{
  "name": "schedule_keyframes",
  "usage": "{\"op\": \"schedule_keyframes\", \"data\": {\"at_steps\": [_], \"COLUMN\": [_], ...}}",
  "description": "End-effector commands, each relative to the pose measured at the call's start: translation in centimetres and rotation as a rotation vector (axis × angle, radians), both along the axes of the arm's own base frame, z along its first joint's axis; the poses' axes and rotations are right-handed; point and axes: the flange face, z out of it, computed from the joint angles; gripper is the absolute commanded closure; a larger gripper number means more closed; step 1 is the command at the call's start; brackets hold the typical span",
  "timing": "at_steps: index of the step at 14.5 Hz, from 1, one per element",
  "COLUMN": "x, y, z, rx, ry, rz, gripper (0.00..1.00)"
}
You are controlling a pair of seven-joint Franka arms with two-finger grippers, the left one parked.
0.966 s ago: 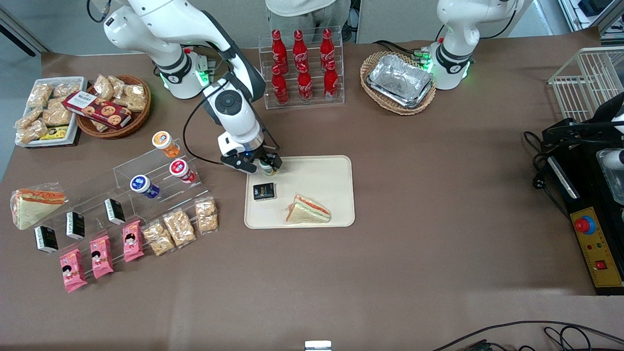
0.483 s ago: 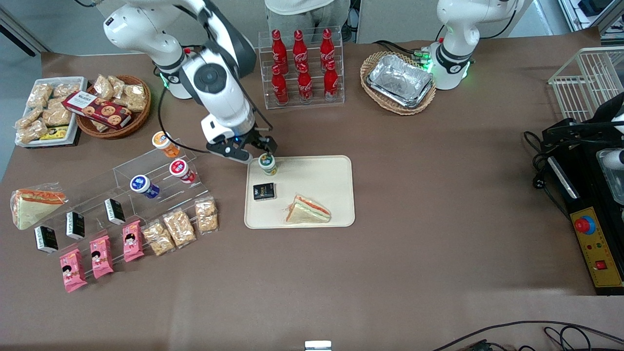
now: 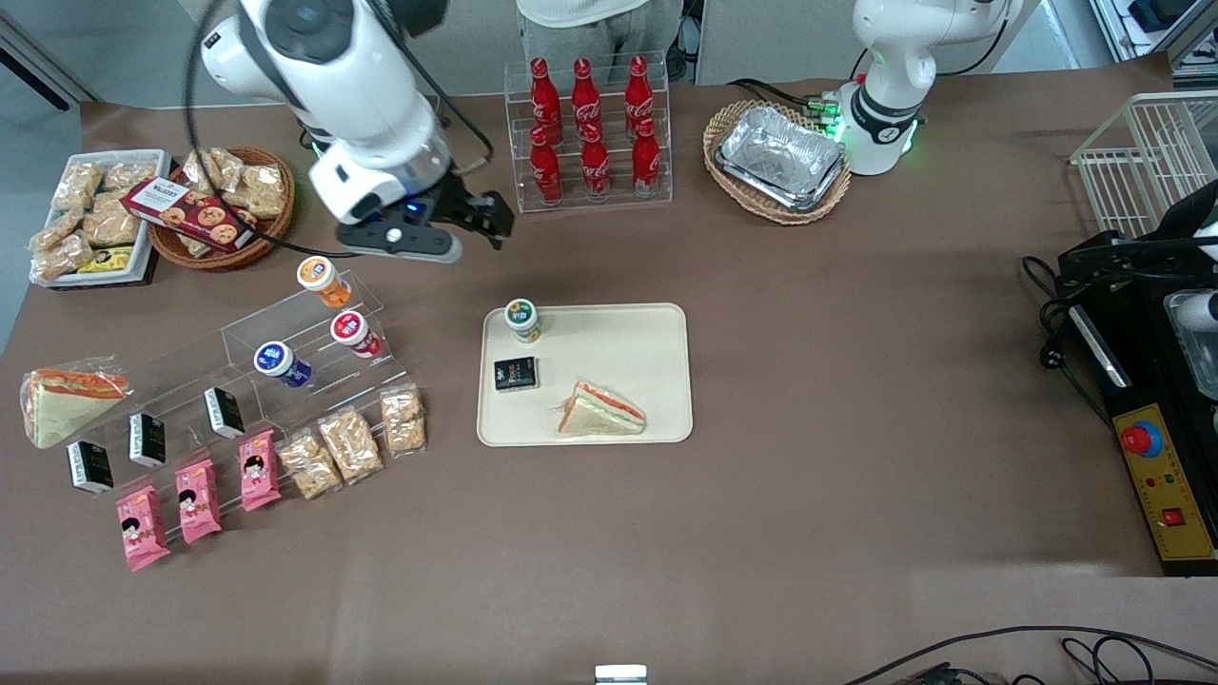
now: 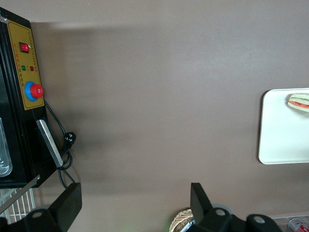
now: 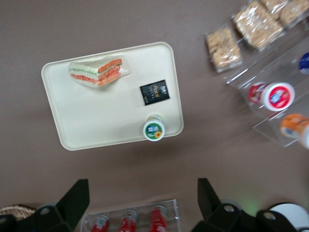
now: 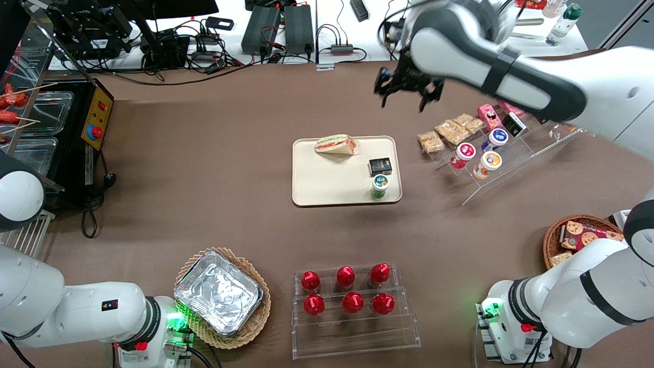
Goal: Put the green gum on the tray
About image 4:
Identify black power cable with plug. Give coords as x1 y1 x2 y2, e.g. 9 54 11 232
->
44 100 78 189

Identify white wire basket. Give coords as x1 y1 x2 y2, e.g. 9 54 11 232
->
0 188 37 226

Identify flat silver metal strip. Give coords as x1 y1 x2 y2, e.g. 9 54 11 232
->
0 174 41 215

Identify clear metal machine tray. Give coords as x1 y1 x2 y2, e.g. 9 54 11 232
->
0 116 13 178

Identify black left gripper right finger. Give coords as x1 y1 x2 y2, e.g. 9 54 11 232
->
190 182 242 232

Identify light shallow wicker basket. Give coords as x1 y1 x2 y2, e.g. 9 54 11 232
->
171 208 194 232

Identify silver machine lever bar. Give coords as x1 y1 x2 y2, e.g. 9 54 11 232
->
35 119 64 168

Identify wrapped triangle sandwich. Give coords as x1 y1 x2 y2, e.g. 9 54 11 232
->
286 92 309 116

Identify black sealing machine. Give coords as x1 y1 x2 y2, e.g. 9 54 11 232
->
0 6 58 189

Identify red cola bottle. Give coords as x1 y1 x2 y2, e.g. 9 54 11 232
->
288 217 309 232

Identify clear acrylic bottle rack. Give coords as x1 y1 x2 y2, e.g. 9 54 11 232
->
271 213 309 232

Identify cream plastic serving tray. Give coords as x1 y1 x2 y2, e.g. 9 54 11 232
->
258 88 309 165

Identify red emergency stop button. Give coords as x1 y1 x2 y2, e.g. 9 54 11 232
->
24 80 44 102

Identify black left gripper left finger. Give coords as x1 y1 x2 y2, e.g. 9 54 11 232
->
23 182 83 232

